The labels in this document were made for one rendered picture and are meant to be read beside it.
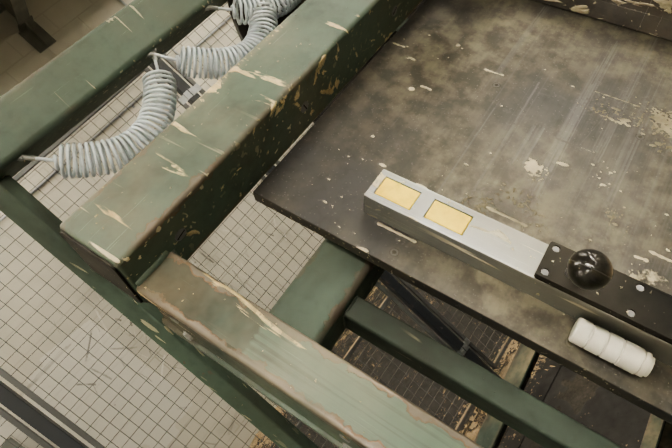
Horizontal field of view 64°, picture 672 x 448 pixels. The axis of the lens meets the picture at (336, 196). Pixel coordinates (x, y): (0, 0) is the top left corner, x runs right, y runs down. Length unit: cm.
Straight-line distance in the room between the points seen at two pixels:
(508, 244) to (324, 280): 23
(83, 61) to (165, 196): 56
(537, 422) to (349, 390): 23
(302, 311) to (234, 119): 26
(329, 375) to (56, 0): 541
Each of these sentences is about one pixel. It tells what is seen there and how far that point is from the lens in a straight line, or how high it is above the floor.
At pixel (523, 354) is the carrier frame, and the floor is 78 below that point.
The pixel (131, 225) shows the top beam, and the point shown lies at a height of 185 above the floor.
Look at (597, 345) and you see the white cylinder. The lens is 64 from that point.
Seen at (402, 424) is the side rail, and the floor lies 154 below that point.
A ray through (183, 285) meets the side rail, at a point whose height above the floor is 177.
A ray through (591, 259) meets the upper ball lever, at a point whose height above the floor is 154.
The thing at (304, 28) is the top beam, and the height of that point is 188.
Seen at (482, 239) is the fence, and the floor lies 155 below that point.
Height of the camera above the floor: 182
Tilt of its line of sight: 10 degrees down
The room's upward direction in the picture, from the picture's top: 46 degrees counter-clockwise
